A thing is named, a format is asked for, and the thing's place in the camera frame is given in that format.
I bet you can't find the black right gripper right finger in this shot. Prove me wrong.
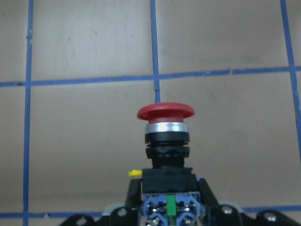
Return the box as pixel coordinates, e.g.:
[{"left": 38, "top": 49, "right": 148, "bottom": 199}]
[{"left": 198, "top": 178, "right": 243, "bottom": 226}]

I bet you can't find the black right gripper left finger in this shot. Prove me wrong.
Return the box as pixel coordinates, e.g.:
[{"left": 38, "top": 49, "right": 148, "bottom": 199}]
[{"left": 101, "top": 179, "right": 141, "bottom": 226}]

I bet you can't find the red emergency stop button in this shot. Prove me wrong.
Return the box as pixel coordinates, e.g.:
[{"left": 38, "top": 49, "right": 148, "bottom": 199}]
[{"left": 137, "top": 103, "right": 203, "bottom": 226}]

